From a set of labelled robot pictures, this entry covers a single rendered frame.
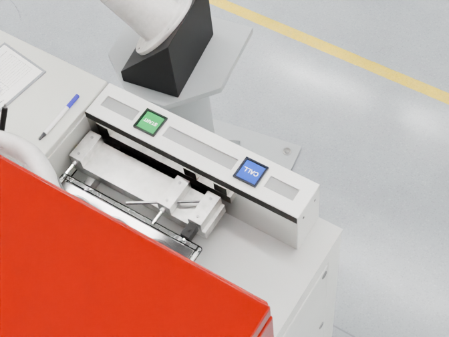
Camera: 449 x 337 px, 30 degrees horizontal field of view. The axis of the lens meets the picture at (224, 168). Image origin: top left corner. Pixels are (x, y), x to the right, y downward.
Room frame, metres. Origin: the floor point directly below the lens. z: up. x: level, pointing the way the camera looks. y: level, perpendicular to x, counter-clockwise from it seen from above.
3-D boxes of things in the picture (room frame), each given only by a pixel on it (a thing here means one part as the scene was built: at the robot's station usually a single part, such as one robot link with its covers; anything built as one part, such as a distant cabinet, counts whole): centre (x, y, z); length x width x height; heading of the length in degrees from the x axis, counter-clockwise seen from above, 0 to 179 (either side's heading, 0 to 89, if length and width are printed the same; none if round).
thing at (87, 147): (1.10, 0.30, 0.89); 0.08 x 0.03 x 0.03; 141
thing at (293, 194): (1.02, 0.05, 0.89); 0.55 x 0.09 x 0.14; 51
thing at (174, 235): (0.92, 0.22, 0.90); 0.38 x 0.01 x 0.01; 51
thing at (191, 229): (0.85, 0.09, 0.90); 0.04 x 0.02 x 0.03; 141
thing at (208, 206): (0.89, 0.05, 0.89); 0.08 x 0.03 x 0.03; 141
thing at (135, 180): (0.99, 0.18, 0.87); 0.36 x 0.08 x 0.03; 51
